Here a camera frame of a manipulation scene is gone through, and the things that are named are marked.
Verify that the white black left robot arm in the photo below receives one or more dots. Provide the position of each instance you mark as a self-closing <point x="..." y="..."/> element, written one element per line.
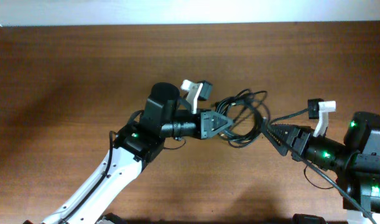
<point x="137" y="144"/>

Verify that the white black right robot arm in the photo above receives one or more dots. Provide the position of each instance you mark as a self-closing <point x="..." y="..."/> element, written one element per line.
<point x="352" y="167"/>

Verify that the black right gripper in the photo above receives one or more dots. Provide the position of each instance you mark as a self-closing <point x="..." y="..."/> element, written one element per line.
<point x="298" y="135"/>

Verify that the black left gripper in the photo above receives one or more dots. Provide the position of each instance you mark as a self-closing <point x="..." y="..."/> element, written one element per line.
<point x="203" y="117"/>

